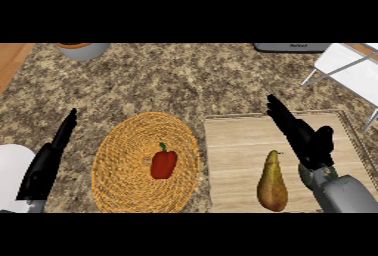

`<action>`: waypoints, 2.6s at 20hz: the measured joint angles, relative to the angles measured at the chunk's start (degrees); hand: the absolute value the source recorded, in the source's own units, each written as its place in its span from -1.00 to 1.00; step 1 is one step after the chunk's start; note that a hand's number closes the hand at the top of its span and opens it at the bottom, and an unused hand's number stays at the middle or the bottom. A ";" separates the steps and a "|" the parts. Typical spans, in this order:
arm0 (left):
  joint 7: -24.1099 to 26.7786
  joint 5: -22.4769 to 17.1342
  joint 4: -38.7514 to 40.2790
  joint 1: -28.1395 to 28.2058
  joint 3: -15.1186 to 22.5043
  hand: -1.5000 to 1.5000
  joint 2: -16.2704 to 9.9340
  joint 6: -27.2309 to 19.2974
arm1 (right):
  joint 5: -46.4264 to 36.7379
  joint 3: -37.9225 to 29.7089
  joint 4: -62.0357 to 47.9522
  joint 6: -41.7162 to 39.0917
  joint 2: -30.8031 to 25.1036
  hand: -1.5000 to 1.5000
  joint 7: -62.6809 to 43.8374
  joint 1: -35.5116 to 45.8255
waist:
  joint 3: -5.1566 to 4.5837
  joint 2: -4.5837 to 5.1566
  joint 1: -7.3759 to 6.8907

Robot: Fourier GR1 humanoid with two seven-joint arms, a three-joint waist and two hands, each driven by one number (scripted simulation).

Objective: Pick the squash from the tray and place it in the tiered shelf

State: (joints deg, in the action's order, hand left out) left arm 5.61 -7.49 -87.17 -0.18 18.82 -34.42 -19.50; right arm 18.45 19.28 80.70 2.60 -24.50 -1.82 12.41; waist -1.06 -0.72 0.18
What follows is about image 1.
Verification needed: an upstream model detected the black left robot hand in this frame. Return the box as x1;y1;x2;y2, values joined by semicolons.
15;107;80;202

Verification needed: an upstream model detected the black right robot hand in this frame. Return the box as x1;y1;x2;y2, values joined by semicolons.
266;94;337;172

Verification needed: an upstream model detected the pale wooden tray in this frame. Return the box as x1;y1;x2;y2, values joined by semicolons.
202;110;378;214

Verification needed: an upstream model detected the yellow-green squash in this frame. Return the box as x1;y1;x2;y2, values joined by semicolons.
255;149;289;213

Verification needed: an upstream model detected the white tiered shelf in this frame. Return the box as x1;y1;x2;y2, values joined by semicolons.
300;42;378;134

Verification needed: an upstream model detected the round woven wicker placemat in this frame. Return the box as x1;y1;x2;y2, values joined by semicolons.
90;111;202;214

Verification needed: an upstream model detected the red bell pepper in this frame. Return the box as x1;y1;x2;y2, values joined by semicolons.
149;142;179;180

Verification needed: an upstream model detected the dark grey appliance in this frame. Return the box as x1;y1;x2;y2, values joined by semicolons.
252;42;334;54

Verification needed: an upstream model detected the grey pot with orange rim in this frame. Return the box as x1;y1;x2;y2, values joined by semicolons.
53;42;112;62

